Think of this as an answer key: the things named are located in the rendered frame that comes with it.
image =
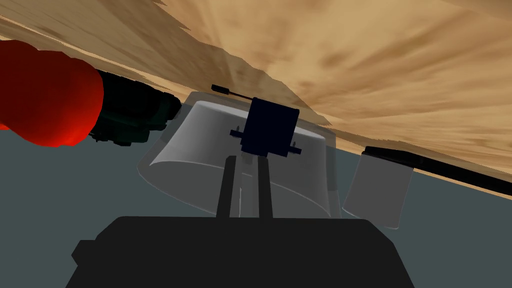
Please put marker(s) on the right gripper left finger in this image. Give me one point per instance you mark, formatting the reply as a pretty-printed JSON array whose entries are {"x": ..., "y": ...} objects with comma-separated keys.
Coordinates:
[{"x": 225, "y": 188}]

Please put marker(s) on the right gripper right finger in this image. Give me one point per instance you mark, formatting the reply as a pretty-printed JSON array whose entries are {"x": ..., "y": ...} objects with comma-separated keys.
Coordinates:
[{"x": 264, "y": 188}]

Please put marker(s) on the thin black rod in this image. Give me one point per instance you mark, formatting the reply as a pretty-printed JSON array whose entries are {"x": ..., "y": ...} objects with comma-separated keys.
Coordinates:
[{"x": 224, "y": 89}]

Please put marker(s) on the flat black slab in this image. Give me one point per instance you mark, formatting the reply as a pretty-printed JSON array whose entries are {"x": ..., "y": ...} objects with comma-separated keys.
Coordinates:
[{"x": 452, "y": 168}]

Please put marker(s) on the grey cup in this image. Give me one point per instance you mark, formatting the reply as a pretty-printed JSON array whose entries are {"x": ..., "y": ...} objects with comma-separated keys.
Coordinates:
[{"x": 376, "y": 192}]

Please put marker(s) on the red round object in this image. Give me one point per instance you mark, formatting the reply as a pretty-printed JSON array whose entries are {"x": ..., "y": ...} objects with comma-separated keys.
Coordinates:
[{"x": 48, "y": 96}]

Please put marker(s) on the dark green object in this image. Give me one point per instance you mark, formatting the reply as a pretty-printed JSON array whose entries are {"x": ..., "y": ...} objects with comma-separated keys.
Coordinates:
[{"x": 132, "y": 112}]

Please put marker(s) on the dark blue block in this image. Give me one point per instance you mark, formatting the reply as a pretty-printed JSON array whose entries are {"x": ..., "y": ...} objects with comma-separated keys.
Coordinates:
[{"x": 270, "y": 126}]

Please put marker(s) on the translucent grey pot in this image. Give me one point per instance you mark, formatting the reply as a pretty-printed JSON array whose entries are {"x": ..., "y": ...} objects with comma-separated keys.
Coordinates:
[{"x": 192, "y": 160}]

